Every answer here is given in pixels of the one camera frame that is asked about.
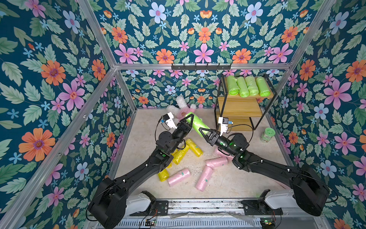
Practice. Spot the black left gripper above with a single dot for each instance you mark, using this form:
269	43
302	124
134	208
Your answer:
181	129

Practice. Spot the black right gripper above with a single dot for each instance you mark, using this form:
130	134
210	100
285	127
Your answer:
213	137

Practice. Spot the green trash bag roll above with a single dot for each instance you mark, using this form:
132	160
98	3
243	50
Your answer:
243	89
233	88
262	86
197	123
251	85

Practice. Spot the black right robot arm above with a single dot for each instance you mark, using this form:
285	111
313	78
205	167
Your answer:
310	192

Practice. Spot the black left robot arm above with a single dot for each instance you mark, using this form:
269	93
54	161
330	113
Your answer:
109	203

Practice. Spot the yellow trash bag roll right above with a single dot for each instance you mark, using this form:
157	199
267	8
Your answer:
194	147

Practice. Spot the pink trash bag roll upper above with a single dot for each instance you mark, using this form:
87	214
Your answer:
222	153

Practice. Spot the pink trash bag roll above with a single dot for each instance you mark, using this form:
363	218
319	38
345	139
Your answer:
179	177
222	153
204	178
216	162

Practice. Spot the pink trash bag roll middle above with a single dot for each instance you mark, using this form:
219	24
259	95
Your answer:
216	162

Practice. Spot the yellow trash bag roll middle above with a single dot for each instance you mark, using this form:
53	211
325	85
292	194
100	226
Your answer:
178	155

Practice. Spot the pink trash bag roll lower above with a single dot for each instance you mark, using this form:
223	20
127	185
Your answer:
204	178

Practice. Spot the pink trash bag roll left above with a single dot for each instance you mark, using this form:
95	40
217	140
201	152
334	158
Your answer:
179	177

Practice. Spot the yellow trash bag roll large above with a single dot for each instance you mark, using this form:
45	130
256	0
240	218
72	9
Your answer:
163	175

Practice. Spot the white plush bunny pink shirt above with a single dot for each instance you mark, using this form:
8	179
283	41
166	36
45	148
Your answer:
182	110

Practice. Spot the upper green lidded jar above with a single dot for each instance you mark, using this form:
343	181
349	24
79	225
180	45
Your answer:
268	134

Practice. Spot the green circuit board right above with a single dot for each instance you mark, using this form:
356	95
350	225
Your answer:
267	223

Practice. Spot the green circuit board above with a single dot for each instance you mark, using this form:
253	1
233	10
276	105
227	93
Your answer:
150	223
267	223

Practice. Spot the green circuit board left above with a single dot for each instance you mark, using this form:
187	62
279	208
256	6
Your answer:
150	223

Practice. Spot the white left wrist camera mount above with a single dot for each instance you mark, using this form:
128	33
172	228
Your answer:
167	121

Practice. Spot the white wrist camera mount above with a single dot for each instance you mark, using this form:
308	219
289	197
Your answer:
167	121
224	123

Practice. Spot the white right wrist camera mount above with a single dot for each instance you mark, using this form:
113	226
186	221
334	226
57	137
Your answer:
224	123

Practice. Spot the wooden shelf black metal frame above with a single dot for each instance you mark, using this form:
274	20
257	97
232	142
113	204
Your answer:
245	113

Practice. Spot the black hook rail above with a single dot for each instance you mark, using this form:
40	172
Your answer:
194	67

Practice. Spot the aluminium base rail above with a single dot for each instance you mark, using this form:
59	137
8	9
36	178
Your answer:
214	213

